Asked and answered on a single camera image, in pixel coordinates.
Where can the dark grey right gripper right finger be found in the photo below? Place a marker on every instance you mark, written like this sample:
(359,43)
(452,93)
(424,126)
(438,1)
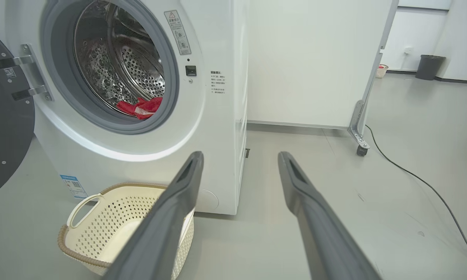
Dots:
(326,233)

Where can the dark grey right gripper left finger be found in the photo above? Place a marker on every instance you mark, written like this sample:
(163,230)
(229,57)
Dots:
(159,233)

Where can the red and white garment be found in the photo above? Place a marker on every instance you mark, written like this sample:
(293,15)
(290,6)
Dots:
(146,107)

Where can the round black glass washer door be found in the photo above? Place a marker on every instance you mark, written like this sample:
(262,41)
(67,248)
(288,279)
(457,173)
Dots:
(7,136)

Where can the cream perforated laundry basket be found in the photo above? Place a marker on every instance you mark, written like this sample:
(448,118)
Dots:
(101,229)

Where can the white washing machine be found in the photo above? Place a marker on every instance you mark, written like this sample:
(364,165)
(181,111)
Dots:
(214,155)

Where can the small distant wicker basket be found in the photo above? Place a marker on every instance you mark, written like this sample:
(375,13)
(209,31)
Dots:
(381,71)

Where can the metal door hinge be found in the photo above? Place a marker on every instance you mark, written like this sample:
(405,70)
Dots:
(31,62)

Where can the blue energy label sticker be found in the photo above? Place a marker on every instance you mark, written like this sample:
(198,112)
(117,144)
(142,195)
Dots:
(74,186)

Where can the small text sticker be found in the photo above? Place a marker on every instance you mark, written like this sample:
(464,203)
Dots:
(217,82)

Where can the dark grey trash bin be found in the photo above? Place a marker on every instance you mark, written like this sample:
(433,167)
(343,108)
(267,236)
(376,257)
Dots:
(429,68)

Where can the grey warning sticker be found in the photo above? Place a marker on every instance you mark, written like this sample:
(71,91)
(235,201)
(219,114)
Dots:
(177,32)

